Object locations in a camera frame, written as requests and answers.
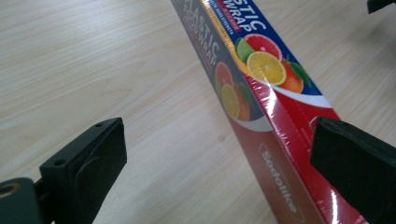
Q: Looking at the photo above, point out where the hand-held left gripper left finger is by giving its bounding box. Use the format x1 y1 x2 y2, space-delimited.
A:
35 117 128 224

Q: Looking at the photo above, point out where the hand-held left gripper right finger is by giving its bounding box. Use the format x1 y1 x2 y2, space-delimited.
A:
309 116 396 224

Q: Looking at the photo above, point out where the red blue plastic wrap box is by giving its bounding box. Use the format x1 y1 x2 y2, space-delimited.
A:
169 0 370 224

